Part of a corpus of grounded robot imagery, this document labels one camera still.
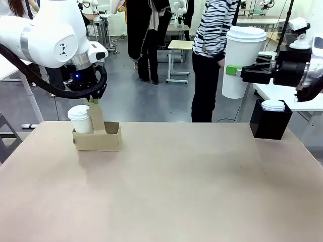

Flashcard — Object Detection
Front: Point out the grey background work table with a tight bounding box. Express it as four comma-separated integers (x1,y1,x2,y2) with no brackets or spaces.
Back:
84,13,113,49

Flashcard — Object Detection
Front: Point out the black tripod pole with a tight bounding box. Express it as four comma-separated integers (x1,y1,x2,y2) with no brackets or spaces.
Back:
276,0,295,54

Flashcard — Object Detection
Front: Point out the long background table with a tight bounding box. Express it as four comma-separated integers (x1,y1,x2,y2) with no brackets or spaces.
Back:
235,15,287,29

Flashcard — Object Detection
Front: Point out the small wooden top rolling table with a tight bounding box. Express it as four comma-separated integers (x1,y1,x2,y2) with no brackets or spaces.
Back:
166,39,195,85

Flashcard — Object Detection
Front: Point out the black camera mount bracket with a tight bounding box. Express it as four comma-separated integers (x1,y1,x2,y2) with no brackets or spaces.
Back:
276,47,314,64

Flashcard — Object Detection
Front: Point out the person in long black coat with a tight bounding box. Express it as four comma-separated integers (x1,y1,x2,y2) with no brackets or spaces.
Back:
125,0,173,85

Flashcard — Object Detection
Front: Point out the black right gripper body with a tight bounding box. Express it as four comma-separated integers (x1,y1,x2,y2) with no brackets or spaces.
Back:
271,59,308,88

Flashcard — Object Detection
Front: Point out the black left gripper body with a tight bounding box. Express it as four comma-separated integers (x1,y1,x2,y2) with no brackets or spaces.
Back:
63,65,107,99

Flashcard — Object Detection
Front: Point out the stack of white cup lids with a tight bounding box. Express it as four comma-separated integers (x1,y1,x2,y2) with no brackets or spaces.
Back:
260,99,286,112

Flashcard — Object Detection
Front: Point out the white work table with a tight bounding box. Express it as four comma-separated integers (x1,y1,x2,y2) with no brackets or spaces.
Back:
252,50,323,113

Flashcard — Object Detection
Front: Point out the black metal frame stand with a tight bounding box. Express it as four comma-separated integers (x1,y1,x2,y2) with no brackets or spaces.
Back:
0,112,23,165

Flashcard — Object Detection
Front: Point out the small white lidded paper cup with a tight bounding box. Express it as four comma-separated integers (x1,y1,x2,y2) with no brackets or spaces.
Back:
67,104,95,135

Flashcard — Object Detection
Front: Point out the person in dark trousers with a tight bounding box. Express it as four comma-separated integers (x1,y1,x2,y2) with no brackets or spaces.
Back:
29,63,68,98

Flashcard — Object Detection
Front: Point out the black square lid box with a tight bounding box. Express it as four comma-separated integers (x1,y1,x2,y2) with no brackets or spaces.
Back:
249,98,294,141

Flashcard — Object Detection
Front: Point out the tall white lidded paper cup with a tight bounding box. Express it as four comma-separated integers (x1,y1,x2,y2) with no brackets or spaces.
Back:
222,25,268,100

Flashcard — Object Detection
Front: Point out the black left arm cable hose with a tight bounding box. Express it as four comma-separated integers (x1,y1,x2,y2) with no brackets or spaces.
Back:
0,43,109,100

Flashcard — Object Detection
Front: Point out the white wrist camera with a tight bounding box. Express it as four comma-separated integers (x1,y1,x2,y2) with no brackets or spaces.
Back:
288,17,311,50

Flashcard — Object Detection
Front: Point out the white side table with leg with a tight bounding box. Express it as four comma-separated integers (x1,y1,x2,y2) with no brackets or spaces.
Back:
0,53,45,125

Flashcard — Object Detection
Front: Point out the black floor cable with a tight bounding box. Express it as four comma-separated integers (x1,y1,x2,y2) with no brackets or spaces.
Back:
213,117,238,124

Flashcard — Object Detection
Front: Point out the brown cardboard cup carrier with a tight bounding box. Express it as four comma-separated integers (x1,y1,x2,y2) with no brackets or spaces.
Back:
72,101,123,152

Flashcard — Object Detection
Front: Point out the person in zebra striped shirt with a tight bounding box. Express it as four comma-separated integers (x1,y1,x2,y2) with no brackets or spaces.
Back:
190,0,243,123

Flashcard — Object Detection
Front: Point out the person with reddish long hair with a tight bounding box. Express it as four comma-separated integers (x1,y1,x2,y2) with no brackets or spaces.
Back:
7,0,40,20

